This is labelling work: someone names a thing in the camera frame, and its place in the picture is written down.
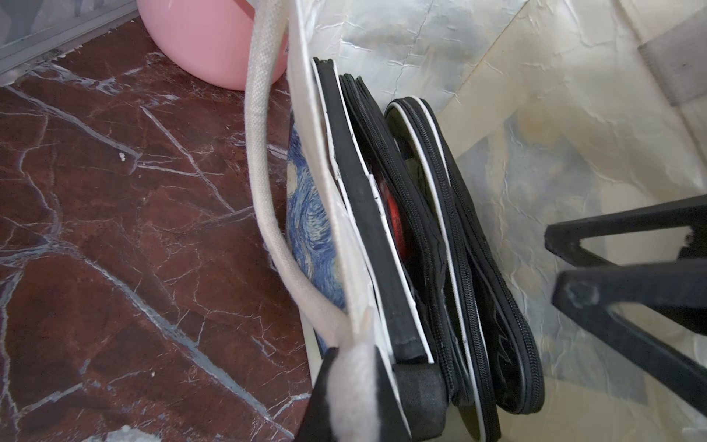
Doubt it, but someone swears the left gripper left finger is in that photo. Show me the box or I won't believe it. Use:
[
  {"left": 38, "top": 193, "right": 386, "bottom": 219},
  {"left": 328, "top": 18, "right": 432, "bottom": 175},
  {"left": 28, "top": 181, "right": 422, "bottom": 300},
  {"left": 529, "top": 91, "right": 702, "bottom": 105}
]
[{"left": 292, "top": 344, "right": 449, "bottom": 442}]

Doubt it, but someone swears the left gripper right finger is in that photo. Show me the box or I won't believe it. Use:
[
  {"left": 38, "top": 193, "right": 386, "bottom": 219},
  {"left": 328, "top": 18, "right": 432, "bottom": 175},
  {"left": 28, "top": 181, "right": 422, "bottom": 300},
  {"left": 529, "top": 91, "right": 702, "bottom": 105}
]
[{"left": 544, "top": 195, "right": 706, "bottom": 414}]

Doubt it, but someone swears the cream canvas tote bag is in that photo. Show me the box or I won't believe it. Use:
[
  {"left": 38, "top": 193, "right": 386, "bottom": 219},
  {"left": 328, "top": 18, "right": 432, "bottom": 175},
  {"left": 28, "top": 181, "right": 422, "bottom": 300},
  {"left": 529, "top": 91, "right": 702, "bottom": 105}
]
[{"left": 245, "top": 1, "right": 706, "bottom": 441}]

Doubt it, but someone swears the black paddle case white trim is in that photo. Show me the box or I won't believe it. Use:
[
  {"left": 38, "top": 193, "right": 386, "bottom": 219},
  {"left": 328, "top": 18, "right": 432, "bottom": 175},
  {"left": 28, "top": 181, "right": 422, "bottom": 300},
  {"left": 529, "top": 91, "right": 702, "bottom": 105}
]
[{"left": 312, "top": 58, "right": 434, "bottom": 364}]

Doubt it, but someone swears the black zippered paddle case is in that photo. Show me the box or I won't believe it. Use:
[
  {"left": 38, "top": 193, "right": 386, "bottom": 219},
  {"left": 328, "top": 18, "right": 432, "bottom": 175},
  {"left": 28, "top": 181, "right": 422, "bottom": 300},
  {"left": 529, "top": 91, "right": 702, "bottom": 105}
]
[{"left": 340, "top": 74, "right": 545, "bottom": 441}]

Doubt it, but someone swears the pink bucket with lid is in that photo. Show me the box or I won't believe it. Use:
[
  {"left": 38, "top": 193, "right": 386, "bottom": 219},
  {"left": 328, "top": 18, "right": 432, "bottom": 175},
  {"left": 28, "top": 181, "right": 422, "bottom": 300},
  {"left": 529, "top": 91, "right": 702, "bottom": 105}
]
[{"left": 136, "top": 0, "right": 258, "bottom": 91}]

